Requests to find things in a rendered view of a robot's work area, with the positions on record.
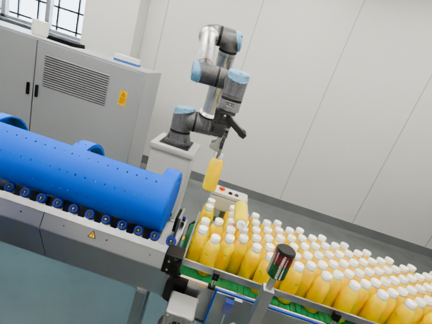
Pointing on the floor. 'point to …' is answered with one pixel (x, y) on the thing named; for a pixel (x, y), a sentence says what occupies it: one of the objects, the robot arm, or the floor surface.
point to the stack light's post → (260, 305)
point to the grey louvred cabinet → (76, 93)
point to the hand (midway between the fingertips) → (219, 154)
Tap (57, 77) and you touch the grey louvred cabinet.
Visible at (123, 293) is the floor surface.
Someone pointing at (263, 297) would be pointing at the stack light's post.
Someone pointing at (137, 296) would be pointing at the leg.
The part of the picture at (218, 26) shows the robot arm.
